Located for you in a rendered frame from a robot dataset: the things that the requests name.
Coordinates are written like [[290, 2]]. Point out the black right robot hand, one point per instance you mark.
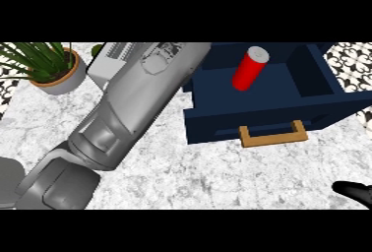
[[358, 193]]

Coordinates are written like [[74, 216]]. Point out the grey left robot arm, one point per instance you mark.
[[130, 98]]

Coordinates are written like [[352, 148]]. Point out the navy blue drawer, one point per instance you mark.
[[270, 108]]

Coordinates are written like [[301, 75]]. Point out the red can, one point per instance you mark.
[[248, 74]]

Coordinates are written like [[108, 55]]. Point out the navy blue cabinet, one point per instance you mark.
[[228, 54]]

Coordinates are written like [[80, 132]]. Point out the white ridged appliance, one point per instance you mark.
[[110, 67]]

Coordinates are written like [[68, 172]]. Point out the grey and terracotta plant pot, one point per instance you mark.
[[68, 82]]

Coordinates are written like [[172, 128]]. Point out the small green object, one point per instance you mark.
[[96, 50]]

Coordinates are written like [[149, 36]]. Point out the grey rounded robot body part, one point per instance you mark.
[[9, 182]]

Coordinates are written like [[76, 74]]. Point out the green leafy plant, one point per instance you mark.
[[42, 60]]

